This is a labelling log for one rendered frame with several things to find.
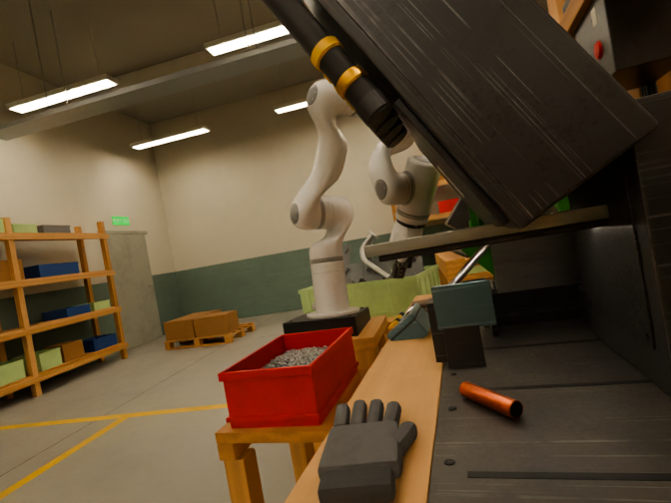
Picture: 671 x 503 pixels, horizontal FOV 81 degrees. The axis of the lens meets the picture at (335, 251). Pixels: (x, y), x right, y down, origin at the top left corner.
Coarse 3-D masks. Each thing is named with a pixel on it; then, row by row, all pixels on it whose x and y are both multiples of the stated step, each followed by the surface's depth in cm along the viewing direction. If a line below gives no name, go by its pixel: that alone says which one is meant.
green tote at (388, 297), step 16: (432, 272) 193; (304, 288) 199; (352, 288) 182; (368, 288) 179; (384, 288) 175; (400, 288) 172; (416, 288) 168; (304, 304) 196; (352, 304) 183; (368, 304) 179; (384, 304) 176; (400, 304) 172
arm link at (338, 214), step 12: (324, 204) 135; (336, 204) 137; (348, 204) 140; (336, 216) 137; (348, 216) 139; (324, 228) 138; (336, 228) 138; (324, 240) 137; (336, 240) 135; (312, 252) 136; (324, 252) 134; (336, 252) 135
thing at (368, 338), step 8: (376, 320) 142; (384, 320) 145; (368, 328) 131; (376, 328) 129; (384, 328) 142; (352, 336) 124; (360, 336) 122; (368, 336) 120; (376, 336) 124; (360, 344) 120; (368, 344) 119; (376, 344) 122
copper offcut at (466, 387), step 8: (464, 384) 53; (472, 384) 53; (464, 392) 53; (472, 392) 51; (480, 392) 50; (488, 392) 49; (496, 392) 49; (472, 400) 52; (480, 400) 50; (488, 400) 49; (496, 400) 48; (504, 400) 47; (512, 400) 46; (496, 408) 47; (504, 408) 46; (512, 408) 46; (520, 408) 46; (512, 416) 46
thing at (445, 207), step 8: (440, 176) 703; (440, 184) 695; (448, 200) 703; (456, 200) 699; (392, 208) 717; (440, 208) 707; (448, 208) 704; (432, 216) 700; (440, 216) 697; (448, 216) 694; (472, 272) 700; (480, 272) 692; (488, 272) 689
